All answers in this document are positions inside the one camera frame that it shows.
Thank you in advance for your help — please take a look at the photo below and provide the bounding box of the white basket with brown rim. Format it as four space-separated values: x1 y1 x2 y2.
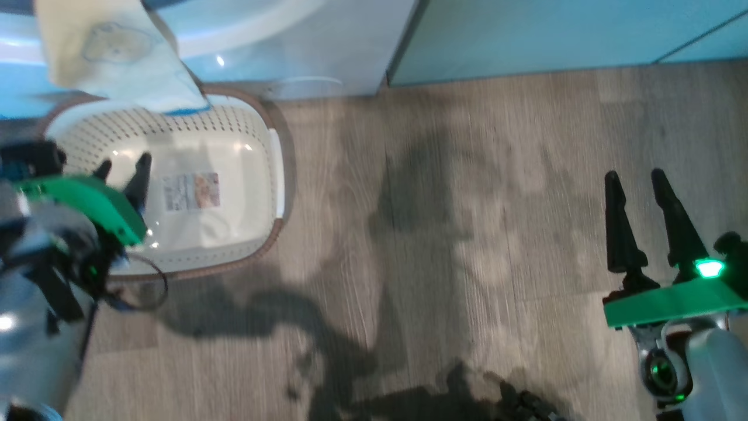
38 87 287 281

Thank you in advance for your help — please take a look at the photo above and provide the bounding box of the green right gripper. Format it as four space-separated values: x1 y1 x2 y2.
602 168 748 328

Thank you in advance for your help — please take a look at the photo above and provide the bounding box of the basket product label sticker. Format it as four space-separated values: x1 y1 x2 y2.
164 172 221 211

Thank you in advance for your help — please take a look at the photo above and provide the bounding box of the round white filter cover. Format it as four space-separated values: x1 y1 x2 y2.
272 76 345 100

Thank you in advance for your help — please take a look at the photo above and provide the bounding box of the yellow garment with blue band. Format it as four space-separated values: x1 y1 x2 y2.
35 0 211 115

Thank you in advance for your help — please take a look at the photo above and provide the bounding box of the white front-load washing machine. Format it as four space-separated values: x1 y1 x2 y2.
0 0 420 120

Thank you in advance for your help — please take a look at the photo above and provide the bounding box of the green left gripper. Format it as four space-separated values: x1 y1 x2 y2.
15 152 153 245

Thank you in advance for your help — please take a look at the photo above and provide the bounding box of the mint green cabinet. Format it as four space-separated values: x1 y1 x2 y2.
657 12 748 64
387 0 748 88

